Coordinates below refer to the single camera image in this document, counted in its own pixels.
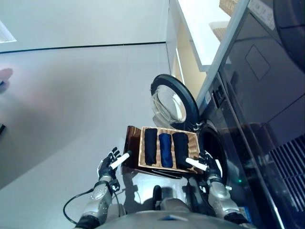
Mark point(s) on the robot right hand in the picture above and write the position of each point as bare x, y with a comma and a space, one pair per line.
213, 168

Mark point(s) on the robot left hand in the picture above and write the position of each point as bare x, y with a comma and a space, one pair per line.
106, 168

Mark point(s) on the black cloth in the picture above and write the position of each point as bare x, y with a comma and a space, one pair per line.
180, 148
150, 148

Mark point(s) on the blue cloth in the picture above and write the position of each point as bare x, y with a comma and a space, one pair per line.
165, 150

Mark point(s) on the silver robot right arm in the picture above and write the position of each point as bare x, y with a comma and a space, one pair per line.
219, 195

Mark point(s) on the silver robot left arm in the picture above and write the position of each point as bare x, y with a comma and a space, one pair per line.
98, 198

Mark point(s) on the dark grey washing machine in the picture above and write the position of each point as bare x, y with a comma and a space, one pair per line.
250, 119

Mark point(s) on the round glass washing machine door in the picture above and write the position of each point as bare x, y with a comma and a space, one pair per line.
190, 100

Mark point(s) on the rectangular wicker laundry basket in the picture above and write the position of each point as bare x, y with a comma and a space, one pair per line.
193, 143

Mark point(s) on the robot right leg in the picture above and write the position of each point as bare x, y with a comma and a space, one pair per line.
197, 198

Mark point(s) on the dark brown plastic stool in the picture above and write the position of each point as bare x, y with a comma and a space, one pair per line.
132, 143

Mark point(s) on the grey robot torso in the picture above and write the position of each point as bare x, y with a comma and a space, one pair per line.
171, 220

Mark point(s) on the blue white energy label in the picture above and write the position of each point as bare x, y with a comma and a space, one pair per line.
207, 98

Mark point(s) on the white counter cabinet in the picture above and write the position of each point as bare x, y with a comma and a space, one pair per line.
190, 23

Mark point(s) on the large light wicker basket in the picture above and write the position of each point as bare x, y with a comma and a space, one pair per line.
227, 6

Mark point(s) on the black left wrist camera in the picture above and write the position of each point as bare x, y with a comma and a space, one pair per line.
114, 184

